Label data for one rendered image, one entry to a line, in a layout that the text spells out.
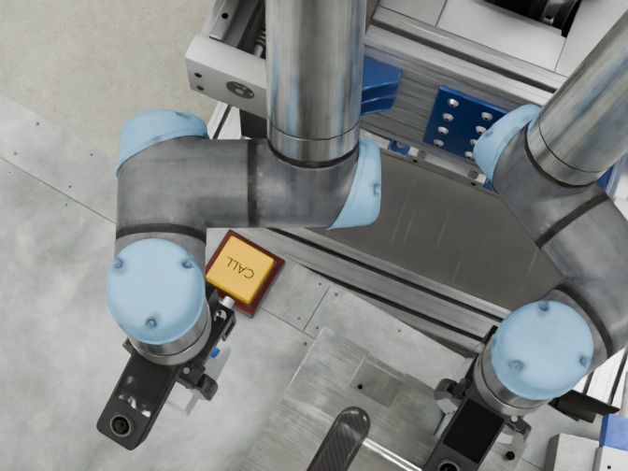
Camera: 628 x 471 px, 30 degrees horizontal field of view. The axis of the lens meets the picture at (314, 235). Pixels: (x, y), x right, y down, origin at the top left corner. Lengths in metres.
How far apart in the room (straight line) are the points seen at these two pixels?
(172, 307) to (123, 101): 1.51
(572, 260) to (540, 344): 0.09
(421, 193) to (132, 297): 1.24
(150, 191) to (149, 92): 1.45
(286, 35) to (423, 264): 1.23
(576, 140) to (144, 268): 0.35
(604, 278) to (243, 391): 0.54
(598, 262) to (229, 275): 0.53
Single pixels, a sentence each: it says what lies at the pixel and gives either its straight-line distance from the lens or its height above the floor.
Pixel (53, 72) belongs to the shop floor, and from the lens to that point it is 2.44.
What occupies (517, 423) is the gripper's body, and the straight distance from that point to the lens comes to 1.17.
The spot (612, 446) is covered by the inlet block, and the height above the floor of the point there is 0.87.
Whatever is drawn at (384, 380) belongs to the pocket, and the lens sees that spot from 1.34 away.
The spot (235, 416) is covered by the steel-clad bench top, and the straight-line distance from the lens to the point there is 1.40.
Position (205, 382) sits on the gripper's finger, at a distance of 1.14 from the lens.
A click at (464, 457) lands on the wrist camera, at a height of 1.05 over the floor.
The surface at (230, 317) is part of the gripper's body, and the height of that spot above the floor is 1.09.
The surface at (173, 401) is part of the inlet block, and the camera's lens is 1.25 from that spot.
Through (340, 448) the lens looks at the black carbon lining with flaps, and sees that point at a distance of 1.31.
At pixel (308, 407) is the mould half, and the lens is 1.31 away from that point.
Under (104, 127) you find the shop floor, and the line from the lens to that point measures 2.38.
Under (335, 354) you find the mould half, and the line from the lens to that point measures 1.32.
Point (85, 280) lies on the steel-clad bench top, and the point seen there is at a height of 0.80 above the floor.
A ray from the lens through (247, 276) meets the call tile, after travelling 1.39.
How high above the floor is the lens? 2.18
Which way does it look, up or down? 73 degrees down
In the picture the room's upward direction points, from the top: 6 degrees clockwise
